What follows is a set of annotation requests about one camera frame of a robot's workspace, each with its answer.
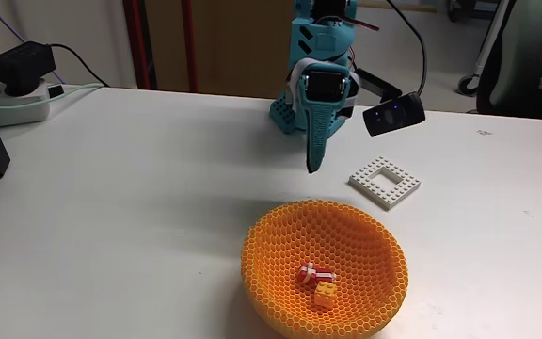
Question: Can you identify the black adapter cable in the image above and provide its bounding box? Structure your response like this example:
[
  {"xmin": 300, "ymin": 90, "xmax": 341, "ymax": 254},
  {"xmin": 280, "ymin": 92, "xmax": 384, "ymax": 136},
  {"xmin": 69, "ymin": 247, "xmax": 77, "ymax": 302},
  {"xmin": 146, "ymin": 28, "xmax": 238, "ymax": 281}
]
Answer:
[{"xmin": 48, "ymin": 42, "xmax": 111, "ymax": 89}]

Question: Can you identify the wooden cabinet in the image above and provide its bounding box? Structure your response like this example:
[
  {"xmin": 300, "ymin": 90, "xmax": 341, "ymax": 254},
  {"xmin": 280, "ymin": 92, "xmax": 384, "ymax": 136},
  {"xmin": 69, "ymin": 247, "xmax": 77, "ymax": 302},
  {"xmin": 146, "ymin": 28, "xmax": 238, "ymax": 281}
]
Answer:
[{"xmin": 144, "ymin": 0, "xmax": 295, "ymax": 100}]

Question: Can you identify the white power strip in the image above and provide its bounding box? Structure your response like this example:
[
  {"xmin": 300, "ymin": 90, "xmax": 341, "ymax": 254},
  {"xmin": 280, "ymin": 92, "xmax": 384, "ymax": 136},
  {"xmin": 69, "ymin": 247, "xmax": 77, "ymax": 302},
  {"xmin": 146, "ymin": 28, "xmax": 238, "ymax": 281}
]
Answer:
[{"xmin": 0, "ymin": 77, "xmax": 52, "ymax": 128}]

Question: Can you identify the purple cable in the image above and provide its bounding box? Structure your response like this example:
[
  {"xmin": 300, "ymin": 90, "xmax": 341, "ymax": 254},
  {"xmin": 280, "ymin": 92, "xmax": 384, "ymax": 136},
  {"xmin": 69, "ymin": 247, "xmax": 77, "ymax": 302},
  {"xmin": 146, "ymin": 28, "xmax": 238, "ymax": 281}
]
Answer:
[{"xmin": 0, "ymin": 0, "xmax": 65, "ymax": 85}]

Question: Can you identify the black power adapter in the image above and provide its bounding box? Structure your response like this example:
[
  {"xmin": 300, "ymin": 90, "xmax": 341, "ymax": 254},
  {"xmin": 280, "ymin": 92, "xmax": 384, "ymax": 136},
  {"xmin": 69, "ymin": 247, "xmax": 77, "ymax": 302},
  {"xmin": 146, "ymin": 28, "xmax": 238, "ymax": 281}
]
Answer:
[{"xmin": 0, "ymin": 40, "xmax": 57, "ymax": 97}]

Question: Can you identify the black camera box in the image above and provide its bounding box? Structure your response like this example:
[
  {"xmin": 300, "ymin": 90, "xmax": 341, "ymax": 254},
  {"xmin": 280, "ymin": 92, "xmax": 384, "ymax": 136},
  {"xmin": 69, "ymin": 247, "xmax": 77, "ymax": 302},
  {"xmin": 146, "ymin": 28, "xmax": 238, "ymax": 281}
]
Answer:
[{"xmin": 356, "ymin": 68, "xmax": 427, "ymax": 137}]

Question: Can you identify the white stand leg with wheel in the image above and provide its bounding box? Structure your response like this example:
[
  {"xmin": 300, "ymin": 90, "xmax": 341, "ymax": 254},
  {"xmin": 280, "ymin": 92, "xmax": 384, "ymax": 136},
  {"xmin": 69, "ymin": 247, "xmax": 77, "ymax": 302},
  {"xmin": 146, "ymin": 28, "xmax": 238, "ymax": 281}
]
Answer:
[{"xmin": 457, "ymin": 0, "xmax": 512, "ymax": 97}]

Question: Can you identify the pale green cable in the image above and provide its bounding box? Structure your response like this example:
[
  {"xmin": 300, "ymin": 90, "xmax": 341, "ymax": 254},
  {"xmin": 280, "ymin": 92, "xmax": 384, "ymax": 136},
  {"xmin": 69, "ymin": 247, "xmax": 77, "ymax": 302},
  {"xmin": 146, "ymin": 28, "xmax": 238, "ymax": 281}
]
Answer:
[{"xmin": 0, "ymin": 82, "xmax": 105, "ymax": 112}]

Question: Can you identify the orange honeycomb bowl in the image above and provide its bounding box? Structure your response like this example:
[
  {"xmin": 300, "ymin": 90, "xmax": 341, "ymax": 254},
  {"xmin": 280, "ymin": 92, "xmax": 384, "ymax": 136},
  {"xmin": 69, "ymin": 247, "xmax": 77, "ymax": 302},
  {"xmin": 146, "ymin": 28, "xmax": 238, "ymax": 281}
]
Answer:
[{"xmin": 240, "ymin": 199, "xmax": 410, "ymax": 339}]

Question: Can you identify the white square brick frame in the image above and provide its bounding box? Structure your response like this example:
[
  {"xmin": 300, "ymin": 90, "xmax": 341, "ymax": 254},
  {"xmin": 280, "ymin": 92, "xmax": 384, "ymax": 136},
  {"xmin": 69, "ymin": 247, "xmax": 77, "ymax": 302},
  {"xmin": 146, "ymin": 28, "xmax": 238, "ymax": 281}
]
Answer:
[{"xmin": 348, "ymin": 155, "xmax": 422, "ymax": 211}]

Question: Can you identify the yellow small brick cube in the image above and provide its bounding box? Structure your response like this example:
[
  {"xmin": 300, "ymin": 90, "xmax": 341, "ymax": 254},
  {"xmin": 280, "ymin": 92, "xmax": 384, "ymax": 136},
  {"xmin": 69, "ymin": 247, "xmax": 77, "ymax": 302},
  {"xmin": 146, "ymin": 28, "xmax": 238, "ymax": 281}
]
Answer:
[{"xmin": 313, "ymin": 280, "xmax": 338, "ymax": 311}]

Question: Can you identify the dark office chair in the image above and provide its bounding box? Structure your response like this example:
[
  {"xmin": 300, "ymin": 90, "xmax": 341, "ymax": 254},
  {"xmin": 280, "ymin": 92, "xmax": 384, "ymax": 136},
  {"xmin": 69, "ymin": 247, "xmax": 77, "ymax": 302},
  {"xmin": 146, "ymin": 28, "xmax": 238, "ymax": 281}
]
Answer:
[{"xmin": 475, "ymin": 0, "xmax": 542, "ymax": 122}]

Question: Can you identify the red metal post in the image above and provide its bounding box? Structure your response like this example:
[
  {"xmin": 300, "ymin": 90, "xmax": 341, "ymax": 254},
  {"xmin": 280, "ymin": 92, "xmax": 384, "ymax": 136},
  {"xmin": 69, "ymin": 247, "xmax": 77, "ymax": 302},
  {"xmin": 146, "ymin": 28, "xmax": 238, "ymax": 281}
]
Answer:
[{"xmin": 122, "ymin": 0, "xmax": 152, "ymax": 90}]

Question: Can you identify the black camera cable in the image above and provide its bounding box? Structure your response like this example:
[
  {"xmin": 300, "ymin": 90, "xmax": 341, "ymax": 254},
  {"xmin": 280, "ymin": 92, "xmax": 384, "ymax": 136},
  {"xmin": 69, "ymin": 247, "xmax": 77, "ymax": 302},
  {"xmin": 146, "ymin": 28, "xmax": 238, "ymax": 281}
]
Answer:
[{"xmin": 386, "ymin": 0, "xmax": 428, "ymax": 98}]

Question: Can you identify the red and white small cube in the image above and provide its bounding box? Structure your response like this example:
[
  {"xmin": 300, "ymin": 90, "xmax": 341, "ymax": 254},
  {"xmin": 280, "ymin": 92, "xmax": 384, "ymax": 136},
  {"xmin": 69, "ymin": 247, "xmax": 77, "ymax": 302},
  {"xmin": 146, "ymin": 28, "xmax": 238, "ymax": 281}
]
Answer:
[
  {"xmin": 296, "ymin": 262, "xmax": 319, "ymax": 287},
  {"xmin": 315, "ymin": 267, "xmax": 338, "ymax": 285}
]

